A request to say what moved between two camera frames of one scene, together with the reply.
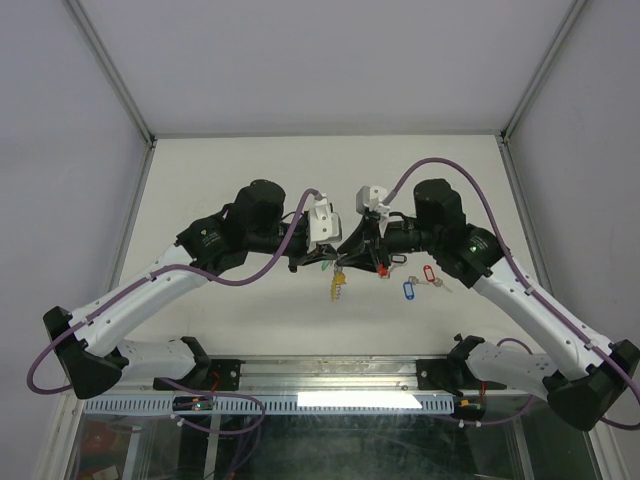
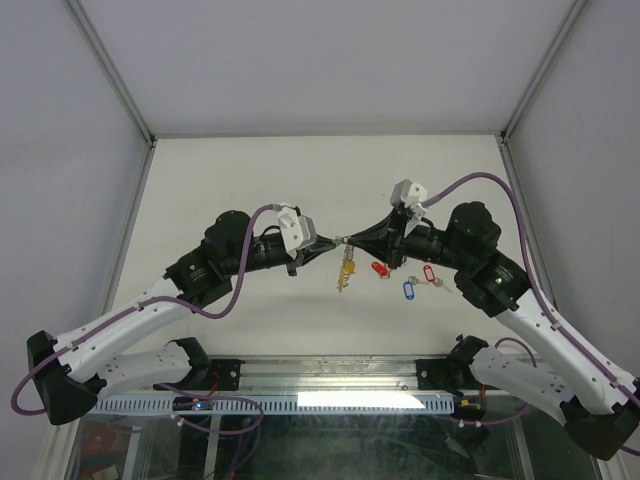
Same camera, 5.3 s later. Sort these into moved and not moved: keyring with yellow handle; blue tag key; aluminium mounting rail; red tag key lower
Moved: keyring with yellow handle
Not moved: red tag key lower; blue tag key; aluminium mounting rail
